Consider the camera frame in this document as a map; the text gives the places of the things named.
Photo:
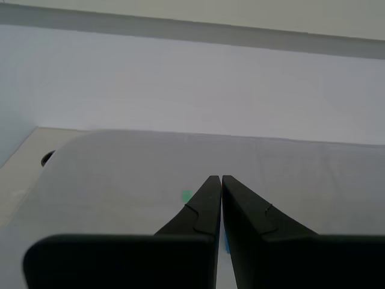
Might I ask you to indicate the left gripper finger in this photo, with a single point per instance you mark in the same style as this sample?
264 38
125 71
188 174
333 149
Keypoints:
120 262
300 262

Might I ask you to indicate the blue rectangular block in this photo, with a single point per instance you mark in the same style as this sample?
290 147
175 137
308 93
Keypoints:
227 247

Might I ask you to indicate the small green tape mark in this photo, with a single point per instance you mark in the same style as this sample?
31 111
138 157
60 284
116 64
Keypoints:
186 195

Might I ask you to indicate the black round table grommet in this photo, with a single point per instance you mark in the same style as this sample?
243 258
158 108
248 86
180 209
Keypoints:
46 159

